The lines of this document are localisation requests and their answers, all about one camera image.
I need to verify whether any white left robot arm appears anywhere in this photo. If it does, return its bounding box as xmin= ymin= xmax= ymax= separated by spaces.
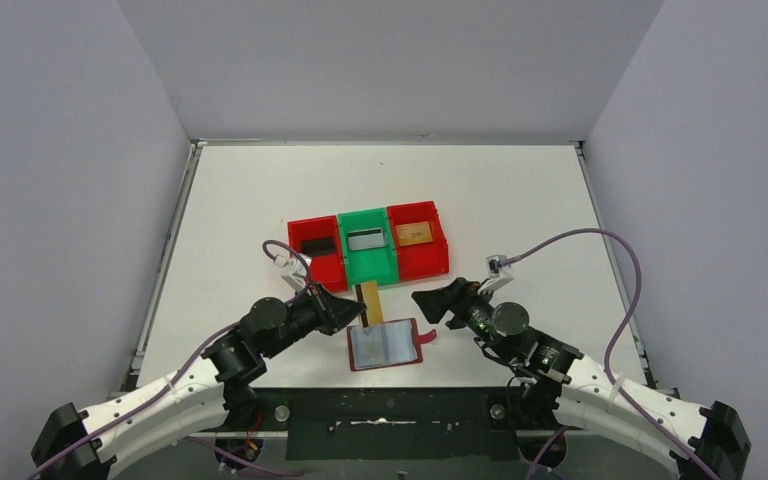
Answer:
xmin=30 ymin=283 xmax=366 ymax=479

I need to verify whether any gold card in bin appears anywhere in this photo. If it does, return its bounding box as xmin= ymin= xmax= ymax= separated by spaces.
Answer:
xmin=395 ymin=221 xmax=434 ymax=248

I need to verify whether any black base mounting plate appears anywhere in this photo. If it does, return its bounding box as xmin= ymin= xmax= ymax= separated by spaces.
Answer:
xmin=188 ymin=387 xmax=591 ymax=463

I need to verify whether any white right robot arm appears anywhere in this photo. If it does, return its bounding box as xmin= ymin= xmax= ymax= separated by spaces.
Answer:
xmin=412 ymin=277 xmax=751 ymax=479

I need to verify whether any red plastic bin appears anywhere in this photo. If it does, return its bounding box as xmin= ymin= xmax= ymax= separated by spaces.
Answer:
xmin=287 ymin=215 xmax=348 ymax=293
xmin=386 ymin=201 xmax=450 ymax=282

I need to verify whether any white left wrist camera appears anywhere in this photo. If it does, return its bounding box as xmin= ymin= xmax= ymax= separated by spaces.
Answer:
xmin=273 ymin=254 xmax=311 ymax=293

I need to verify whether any red leather card holder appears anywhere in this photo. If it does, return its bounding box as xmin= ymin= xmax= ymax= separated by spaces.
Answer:
xmin=347 ymin=318 xmax=437 ymax=372

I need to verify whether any black card in bin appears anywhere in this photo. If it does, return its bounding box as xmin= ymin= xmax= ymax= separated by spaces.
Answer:
xmin=301 ymin=237 xmax=337 ymax=257

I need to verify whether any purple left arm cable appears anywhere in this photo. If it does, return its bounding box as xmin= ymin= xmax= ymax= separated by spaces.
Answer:
xmin=22 ymin=239 xmax=316 ymax=480

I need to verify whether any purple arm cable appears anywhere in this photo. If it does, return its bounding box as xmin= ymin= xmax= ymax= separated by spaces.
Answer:
xmin=499 ymin=228 xmax=723 ymax=480
xmin=22 ymin=239 xmax=316 ymax=480

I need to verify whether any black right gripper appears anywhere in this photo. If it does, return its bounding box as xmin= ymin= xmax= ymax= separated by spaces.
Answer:
xmin=413 ymin=277 xmax=516 ymax=362

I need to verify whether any aluminium table edge rail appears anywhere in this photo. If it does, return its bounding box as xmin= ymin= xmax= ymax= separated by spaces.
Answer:
xmin=129 ymin=139 xmax=206 ymax=375

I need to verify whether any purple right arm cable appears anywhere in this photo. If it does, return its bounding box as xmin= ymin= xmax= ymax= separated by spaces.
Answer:
xmin=499 ymin=228 xmax=723 ymax=480

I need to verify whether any silver card in bin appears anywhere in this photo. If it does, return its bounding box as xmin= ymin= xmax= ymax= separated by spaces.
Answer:
xmin=346 ymin=228 xmax=387 ymax=251

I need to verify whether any green plastic bin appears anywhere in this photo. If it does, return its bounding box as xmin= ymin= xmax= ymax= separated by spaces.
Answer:
xmin=337 ymin=208 xmax=400 ymax=288

